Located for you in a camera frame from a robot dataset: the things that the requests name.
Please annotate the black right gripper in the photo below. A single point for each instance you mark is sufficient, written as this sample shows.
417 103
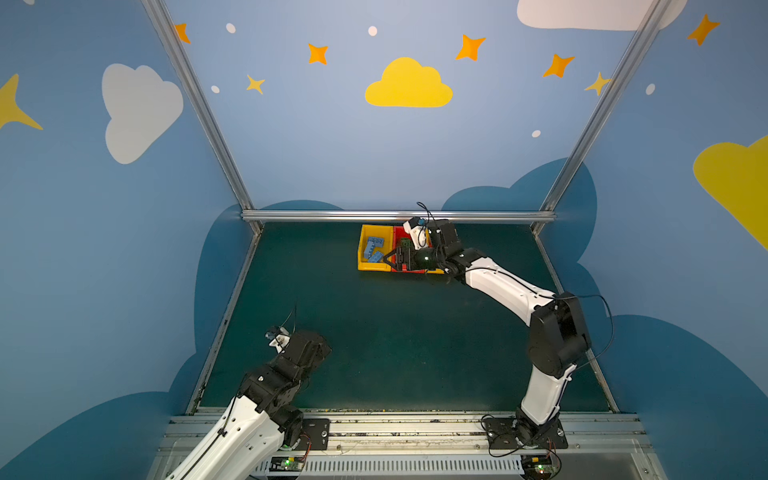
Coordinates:
405 256

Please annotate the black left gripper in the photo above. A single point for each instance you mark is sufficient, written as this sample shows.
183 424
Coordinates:
313 344

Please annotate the light blue lego brick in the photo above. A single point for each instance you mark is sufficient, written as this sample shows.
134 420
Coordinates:
373 250

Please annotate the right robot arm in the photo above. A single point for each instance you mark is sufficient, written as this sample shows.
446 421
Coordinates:
558 334

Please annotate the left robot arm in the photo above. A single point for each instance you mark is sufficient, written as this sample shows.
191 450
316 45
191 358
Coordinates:
261 417

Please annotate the right yellow plastic bin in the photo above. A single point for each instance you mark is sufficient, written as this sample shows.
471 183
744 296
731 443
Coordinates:
434 254

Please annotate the yellow plastic bin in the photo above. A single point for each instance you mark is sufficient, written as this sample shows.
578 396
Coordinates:
385 232
434 254

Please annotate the red plastic bin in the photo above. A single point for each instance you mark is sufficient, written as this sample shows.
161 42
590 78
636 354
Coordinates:
402 234

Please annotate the left yellow plastic bin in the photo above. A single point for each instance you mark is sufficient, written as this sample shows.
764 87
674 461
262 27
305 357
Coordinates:
385 232

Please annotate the left green circuit board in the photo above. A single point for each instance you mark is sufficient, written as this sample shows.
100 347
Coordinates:
286 465

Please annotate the green circuit board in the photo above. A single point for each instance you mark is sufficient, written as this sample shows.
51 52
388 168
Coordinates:
537 467
286 465

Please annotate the right green circuit board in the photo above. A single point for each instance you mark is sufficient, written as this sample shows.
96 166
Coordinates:
537 467

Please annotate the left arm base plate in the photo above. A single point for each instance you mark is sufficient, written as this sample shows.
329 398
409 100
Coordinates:
313 434

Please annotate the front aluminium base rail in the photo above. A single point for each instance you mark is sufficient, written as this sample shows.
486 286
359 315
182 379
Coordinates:
452 445

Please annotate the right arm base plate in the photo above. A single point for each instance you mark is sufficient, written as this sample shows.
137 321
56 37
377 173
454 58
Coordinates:
511 434

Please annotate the right aluminium frame post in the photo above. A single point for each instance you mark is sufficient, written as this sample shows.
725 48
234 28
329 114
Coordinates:
631 59

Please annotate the aluminium frame post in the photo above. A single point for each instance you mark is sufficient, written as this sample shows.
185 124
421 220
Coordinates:
161 20
631 59

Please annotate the left aluminium frame post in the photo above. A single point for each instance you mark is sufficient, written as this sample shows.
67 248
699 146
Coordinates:
161 20

